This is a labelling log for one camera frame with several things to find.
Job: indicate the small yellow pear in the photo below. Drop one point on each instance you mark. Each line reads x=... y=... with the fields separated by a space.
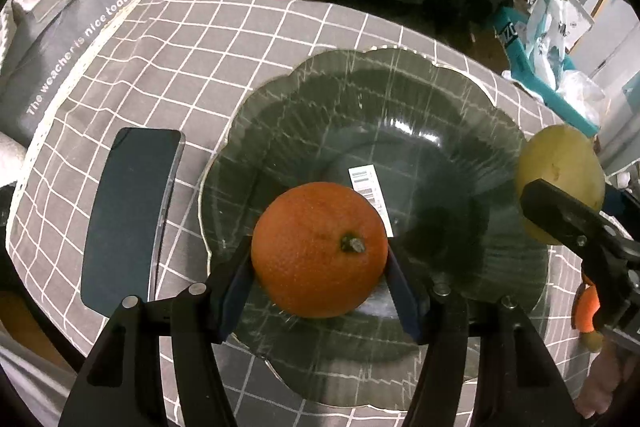
x=593 y=341

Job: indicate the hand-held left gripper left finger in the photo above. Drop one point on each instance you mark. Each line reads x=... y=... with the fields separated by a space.
x=232 y=302

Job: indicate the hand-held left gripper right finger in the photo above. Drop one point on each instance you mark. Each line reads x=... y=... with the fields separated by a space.
x=407 y=302

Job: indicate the grey printed fabric bag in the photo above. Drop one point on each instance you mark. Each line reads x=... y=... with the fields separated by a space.
x=65 y=32

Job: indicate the white barcode sticker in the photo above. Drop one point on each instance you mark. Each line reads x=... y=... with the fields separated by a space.
x=367 y=184

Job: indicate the clear plastic bag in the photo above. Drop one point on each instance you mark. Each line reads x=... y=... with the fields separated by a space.
x=580 y=94

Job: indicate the dark glass scalloped plate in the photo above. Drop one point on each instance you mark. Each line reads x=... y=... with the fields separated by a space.
x=350 y=117

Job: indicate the large orange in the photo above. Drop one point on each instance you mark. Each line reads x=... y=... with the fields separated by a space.
x=310 y=252

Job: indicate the person's right hand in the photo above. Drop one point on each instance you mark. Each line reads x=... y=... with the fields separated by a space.
x=605 y=382

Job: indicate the teal cardboard box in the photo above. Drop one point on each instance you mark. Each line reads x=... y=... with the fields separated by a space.
x=520 y=52

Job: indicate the grey checked tablecloth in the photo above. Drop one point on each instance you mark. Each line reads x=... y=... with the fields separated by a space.
x=190 y=72

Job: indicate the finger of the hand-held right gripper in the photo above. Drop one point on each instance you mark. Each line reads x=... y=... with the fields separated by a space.
x=560 y=212
x=625 y=207

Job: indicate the small orange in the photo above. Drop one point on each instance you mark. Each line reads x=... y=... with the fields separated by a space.
x=586 y=307

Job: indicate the white printed plastic bag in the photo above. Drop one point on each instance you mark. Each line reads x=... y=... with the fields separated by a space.
x=555 y=17

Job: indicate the large yellow pear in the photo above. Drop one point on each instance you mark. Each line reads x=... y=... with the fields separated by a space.
x=560 y=157

